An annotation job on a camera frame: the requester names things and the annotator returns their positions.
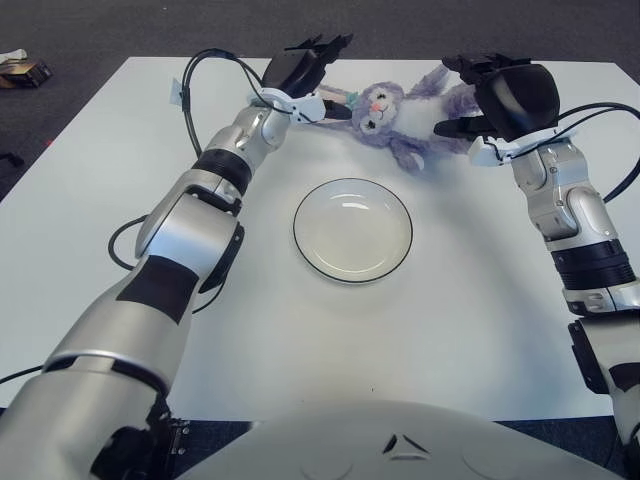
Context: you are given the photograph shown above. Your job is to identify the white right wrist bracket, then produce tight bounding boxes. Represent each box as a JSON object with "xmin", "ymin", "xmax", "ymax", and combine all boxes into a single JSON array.
[{"xmin": 468, "ymin": 124, "xmax": 581, "ymax": 167}]

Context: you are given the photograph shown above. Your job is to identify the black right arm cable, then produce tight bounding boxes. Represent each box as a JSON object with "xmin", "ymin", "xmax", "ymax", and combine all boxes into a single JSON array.
[{"xmin": 554, "ymin": 102, "xmax": 640, "ymax": 204}]

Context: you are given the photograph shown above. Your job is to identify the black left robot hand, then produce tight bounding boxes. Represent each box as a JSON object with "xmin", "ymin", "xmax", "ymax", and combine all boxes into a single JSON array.
[{"xmin": 259, "ymin": 33, "xmax": 355, "ymax": 121}]

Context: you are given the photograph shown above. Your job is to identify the dark cardboard box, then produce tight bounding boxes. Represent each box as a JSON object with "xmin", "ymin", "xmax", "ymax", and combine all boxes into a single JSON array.
[{"xmin": 0, "ymin": 57, "xmax": 54, "ymax": 90}]

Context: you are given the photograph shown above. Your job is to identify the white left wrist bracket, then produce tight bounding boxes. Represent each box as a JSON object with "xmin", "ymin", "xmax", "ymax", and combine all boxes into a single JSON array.
[{"xmin": 247, "ymin": 87, "xmax": 326, "ymax": 125}]

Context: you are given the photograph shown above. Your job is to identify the white plate with black rim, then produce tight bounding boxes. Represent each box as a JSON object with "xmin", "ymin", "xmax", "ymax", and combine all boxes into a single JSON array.
[{"xmin": 292, "ymin": 178, "xmax": 415, "ymax": 287}]

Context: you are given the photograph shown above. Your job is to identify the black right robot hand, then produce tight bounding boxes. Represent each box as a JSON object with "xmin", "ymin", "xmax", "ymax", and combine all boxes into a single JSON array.
[{"xmin": 433, "ymin": 52, "xmax": 560, "ymax": 144}]

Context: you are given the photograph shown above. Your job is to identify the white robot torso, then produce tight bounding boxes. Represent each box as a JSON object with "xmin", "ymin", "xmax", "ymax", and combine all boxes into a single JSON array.
[{"xmin": 164, "ymin": 399, "xmax": 626, "ymax": 480}]

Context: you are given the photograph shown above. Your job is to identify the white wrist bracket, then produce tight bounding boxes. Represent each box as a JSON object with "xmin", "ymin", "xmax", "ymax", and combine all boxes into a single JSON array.
[
  {"xmin": 468, "ymin": 124, "xmax": 581, "ymax": 167},
  {"xmin": 247, "ymin": 87, "xmax": 326, "ymax": 125}
]

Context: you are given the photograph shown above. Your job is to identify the purple plush bunny doll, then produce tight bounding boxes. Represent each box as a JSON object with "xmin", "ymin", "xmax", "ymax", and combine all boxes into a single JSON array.
[{"xmin": 314, "ymin": 63, "xmax": 481, "ymax": 175}]

